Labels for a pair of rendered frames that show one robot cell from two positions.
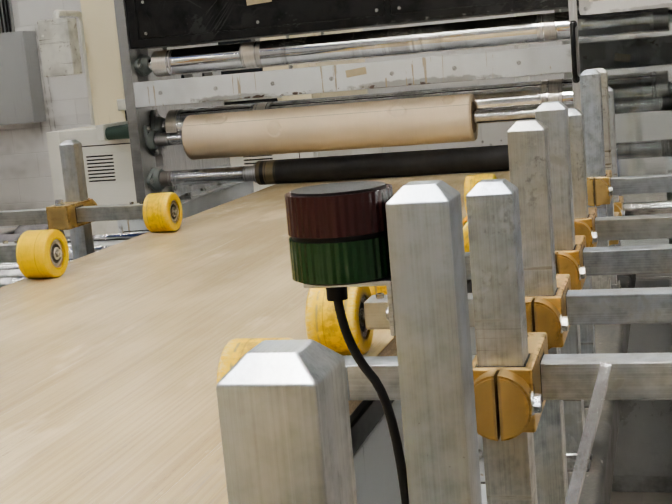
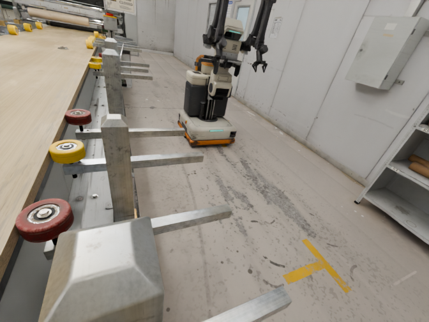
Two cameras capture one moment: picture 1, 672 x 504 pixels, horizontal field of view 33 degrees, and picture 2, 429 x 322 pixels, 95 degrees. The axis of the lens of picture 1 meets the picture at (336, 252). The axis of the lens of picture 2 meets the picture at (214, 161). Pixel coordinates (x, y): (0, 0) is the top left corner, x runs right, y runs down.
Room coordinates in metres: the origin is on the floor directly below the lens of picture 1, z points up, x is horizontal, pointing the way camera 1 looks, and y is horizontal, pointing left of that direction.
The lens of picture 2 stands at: (-1.59, 0.60, 1.23)
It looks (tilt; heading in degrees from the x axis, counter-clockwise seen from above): 32 degrees down; 314
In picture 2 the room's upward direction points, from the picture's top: 11 degrees clockwise
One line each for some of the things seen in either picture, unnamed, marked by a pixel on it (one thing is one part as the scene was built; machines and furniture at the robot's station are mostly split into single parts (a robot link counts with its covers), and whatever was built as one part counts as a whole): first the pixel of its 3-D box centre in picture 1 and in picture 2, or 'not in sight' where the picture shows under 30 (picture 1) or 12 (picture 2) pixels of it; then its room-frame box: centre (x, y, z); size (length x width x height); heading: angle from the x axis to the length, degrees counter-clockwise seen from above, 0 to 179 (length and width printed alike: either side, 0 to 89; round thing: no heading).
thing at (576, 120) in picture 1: (578, 279); not in sight; (1.57, -0.34, 0.88); 0.04 x 0.04 x 0.48; 73
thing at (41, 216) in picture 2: not in sight; (52, 230); (-1.22, 0.64, 0.85); 0.08 x 0.08 x 0.11
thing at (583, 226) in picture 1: (576, 231); not in sight; (1.59, -0.34, 0.95); 0.14 x 0.06 x 0.05; 163
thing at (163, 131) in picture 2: not in sight; (135, 133); (-0.80, 0.31, 0.82); 0.43 x 0.03 x 0.04; 73
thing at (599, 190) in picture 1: (596, 188); not in sight; (2.07, -0.49, 0.95); 0.14 x 0.06 x 0.05; 163
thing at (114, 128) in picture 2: not in sight; (126, 226); (-1.30, 0.52, 0.87); 0.04 x 0.04 x 0.48; 73
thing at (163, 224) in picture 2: not in sight; (154, 227); (-1.28, 0.45, 0.80); 0.43 x 0.03 x 0.04; 73
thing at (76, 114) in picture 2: not in sight; (80, 125); (-0.75, 0.50, 0.85); 0.08 x 0.08 x 0.11
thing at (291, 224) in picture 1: (340, 209); not in sight; (0.63, 0.00, 1.13); 0.06 x 0.06 x 0.02
